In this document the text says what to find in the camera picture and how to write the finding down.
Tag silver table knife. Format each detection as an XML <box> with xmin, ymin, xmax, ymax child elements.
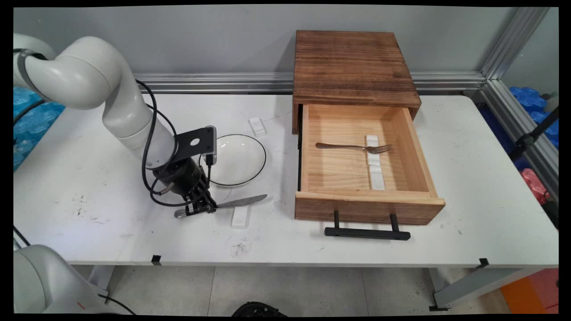
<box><xmin>174</xmin><ymin>194</ymin><xmax>268</xmax><ymax>219</ymax></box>

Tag orange box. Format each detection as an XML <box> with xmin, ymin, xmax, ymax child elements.
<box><xmin>500</xmin><ymin>268</ymin><xmax>559</xmax><ymax>315</ymax></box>

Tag wrist camera with black bracket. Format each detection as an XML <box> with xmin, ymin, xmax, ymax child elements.
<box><xmin>172</xmin><ymin>126</ymin><xmax>218</xmax><ymax>167</ymax></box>

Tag white cutlery rest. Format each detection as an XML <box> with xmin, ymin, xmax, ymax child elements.
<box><xmin>230</xmin><ymin>204</ymin><xmax>251</xmax><ymax>229</ymax></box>
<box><xmin>365</xmin><ymin>135</ymin><xmax>381</xmax><ymax>166</ymax></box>
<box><xmin>368</xmin><ymin>165</ymin><xmax>385</xmax><ymax>190</ymax></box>
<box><xmin>248</xmin><ymin>117</ymin><xmax>267</xmax><ymax>137</ymax></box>

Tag upright aluminium frame post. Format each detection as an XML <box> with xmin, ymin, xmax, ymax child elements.
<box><xmin>481</xmin><ymin>7</ymin><xmax>552</xmax><ymax>81</ymax></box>

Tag grey table leg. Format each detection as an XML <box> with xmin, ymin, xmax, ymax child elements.
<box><xmin>87</xmin><ymin>266</ymin><xmax>114</xmax><ymax>304</ymax></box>
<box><xmin>429</xmin><ymin>267</ymin><xmax>542</xmax><ymax>312</ymax></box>

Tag silver fork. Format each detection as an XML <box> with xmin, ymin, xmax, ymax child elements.
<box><xmin>315</xmin><ymin>142</ymin><xmax>393</xmax><ymax>155</ymax></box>

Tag side aluminium frame rail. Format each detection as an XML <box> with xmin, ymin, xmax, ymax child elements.
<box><xmin>464</xmin><ymin>79</ymin><xmax>559</xmax><ymax>201</ymax></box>

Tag black stand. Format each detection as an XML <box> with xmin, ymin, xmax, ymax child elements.
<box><xmin>509</xmin><ymin>105</ymin><xmax>559</xmax><ymax>162</ymax></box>

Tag black cable strap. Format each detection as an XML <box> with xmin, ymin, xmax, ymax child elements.
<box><xmin>17</xmin><ymin>48</ymin><xmax>49</xmax><ymax>96</ymax></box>

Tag light wooden drawer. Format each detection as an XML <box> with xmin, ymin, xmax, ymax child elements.
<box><xmin>294</xmin><ymin>103</ymin><xmax>446</xmax><ymax>226</ymax></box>

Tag horizontal aluminium frame rail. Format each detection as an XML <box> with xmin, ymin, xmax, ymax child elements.
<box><xmin>133</xmin><ymin>72</ymin><xmax>486</xmax><ymax>95</ymax></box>

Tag white plate with black rim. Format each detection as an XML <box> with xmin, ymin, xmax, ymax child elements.
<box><xmin>199</xmin><ymin>134</ymin><xmax>267</xmax><ymax>187</ymax></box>

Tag blue plastic bags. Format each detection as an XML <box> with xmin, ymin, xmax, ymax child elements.
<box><xmin>13</xmin><ymin>86</ymin><xmax>66</xmax><ymax>172</ymax></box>
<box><xmin>509</xmin><ymin>86</ymin><xmax>559</xmax><ymax>150</ymax></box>

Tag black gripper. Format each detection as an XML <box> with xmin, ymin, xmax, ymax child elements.
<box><xmin>154</xmin><ymin>155</ymin><xmax>218</xmax><ymax>218</ymax></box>

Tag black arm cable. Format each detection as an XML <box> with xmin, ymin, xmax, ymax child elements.
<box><xmin>13</xmin><ymin>225</ymin><xmax>137</xmax><ymax>315</ymax></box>

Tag black drawer handle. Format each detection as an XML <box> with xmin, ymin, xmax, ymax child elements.
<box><xmin>324</xmin><ymin>210</ymin><xmax>411</xmax><ymax>241</ymax></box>

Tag red plastic bag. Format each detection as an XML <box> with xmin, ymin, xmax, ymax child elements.
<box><xmin>521</xmin><ymin>168</ymin><xmax>551</xmax><ymax>206</ymax></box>

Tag dark wooden drawer cabinet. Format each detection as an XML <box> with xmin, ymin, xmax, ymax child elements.
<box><xmin>292</xmin><ymin>30</ymin><xmax>422</xmax><ymax>135</ymax></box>

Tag black object on floor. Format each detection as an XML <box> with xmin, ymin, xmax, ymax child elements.
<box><xmin>232</xmin><ymin>302</ymin><xmax>288</xmax><ymax>317</ymax></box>

